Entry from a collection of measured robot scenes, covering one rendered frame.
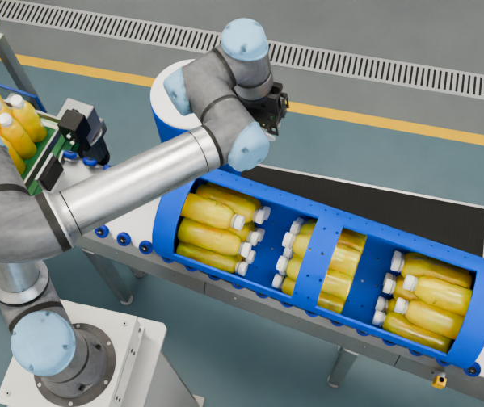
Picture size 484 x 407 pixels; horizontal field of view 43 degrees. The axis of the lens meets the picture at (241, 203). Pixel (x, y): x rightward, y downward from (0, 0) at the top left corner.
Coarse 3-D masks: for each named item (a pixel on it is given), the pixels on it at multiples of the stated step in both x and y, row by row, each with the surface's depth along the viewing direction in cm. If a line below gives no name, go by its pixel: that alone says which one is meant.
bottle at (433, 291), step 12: (432, 276) 154; (420, 288) 152; (432, 288) 151; (444, 288) 151; (456, 288) 151; (468, 288) 152; (432, 300) 151; (444, 300) 150; (456, 300) 150; (468, 300) 149; (456, 312) 151
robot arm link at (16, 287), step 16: (0, 144) 96; (0, 160) 93; (0, 176) 90; (16, 176) 93; (0, 272) 114; (16, 272) 115; (32, 272) 119; (0, 288) 121; (16, 288) 120; (32, 288) 122; (48, 288) 127; (0, 304) 124; (16, 304) 122; (32, 304) 124
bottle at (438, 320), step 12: (420, 300) 156; (408, 312) 155; (420, 312) 153; (432, 312) 153; (444, 312) 153; (420, 324) 154; (432, 324) 153; (444, 324) 152; (456, 324) 152; (444, 336) 154; (456, 336) 152
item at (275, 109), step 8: (272, 88) 116; (280, 88) 115; (264, 96) 114; (272, 96) 115; (280, 96) 123; (256, 104) 120; (264, 104) 118; (272, 104) 116; (280, 104) 119; (288, 104) 125; (256, 112) 121; (264, 112) 120; (272, 112) 119; (280, 112) 123; (256, 120) 121; (264, 120) 120; (272, 120) 119; (272, 128) 125
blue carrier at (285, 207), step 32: (192, 192) 183; (256, 192) 161; (160, 224) 161; (256, 224) 183; (288, 224) 180; (320, 224) 155; (352, 224) 156; (384, 224) 161; (256, 256) 181; (320, 256) 151; (384, 256) 174; (448, 256) 151; (256, 288) 162; (320, 288) 152; (352, 288) 175; (480, 288) 145; (352, 320) 156; (480, 320) 144; (448, 352) 149; (480, 352) 146
